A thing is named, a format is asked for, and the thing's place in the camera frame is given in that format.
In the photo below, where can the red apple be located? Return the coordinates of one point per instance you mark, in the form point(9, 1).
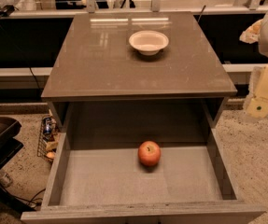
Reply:
point(149, 153)

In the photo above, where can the grey cabinet with counter top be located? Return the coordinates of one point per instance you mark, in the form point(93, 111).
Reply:
point(119, 93)

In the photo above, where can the white paper bowl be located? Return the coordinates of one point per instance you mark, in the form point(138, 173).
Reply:
point(148, 42)

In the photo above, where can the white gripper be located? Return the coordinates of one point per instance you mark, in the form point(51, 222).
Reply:
point(257, 106)

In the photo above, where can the blue drink can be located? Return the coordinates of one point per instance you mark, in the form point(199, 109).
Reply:
point(47, 126)

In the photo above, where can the open grey top drawer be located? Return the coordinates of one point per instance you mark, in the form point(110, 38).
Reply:
point(94, 181)

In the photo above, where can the black power adapter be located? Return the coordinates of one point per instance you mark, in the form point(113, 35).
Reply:
point(7, 10)

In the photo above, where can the wire basket with items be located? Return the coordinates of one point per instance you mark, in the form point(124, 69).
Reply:
point(47, 144)

